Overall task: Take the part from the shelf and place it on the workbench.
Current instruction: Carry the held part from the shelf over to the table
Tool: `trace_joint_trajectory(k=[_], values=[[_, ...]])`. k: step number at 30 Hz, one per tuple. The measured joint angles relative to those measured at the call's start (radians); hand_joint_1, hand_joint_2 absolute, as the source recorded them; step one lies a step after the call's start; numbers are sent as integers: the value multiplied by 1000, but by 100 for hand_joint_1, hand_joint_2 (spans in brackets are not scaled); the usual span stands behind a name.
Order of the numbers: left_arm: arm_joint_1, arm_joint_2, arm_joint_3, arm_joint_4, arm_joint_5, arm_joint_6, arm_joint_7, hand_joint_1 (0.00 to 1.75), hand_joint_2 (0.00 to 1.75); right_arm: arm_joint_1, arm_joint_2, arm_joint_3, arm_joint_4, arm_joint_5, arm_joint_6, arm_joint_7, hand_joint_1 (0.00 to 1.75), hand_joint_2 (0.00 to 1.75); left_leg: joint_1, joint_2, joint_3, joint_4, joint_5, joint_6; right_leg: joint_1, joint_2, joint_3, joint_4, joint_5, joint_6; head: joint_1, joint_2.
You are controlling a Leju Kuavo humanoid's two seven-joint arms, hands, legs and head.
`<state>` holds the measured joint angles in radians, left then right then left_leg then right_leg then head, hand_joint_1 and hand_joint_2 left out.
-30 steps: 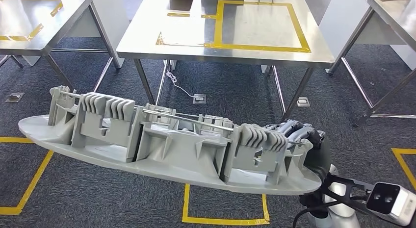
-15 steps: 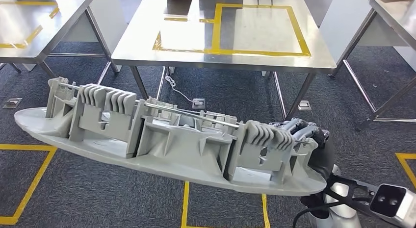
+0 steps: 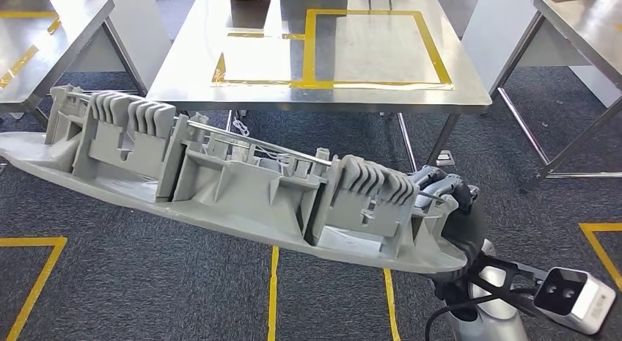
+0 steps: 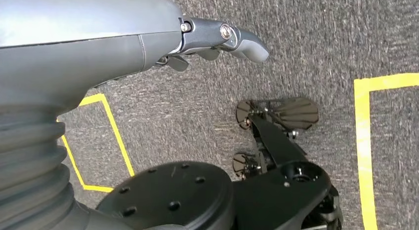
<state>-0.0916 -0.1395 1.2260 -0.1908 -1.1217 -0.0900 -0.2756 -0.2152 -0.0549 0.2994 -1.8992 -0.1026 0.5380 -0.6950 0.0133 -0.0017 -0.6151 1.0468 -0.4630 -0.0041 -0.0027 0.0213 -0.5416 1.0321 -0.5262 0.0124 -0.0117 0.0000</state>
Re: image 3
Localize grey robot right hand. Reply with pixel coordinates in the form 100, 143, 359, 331
408, 164, 489, 265

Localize grey plastic hubcap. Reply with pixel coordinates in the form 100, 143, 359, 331
0, 84, 469, 276

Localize steel workbench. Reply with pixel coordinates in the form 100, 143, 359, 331
497, 0, 622, 194
145, 0, 493, 174
0, 0, 149, 128

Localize yellow floor tape square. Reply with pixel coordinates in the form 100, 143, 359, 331
0, 235, 68, 341
266, 245, 403, 341

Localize large yellow tape rectangle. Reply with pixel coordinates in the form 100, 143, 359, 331
300, 8, 456, 91

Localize small yellow tape rectangle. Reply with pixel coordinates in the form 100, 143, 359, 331
211, 32, 307, 87

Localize yellow bench tape outline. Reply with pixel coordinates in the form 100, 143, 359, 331
0, 10, 62, 90

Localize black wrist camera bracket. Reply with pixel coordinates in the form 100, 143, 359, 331
465, 253, 548, 306

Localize black camera cable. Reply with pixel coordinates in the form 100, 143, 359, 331
425, 289, 538, 341

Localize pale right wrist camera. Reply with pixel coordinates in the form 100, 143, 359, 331
533, 266, 617, 337

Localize white power cable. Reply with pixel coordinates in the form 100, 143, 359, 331
232, 116, 251, 139

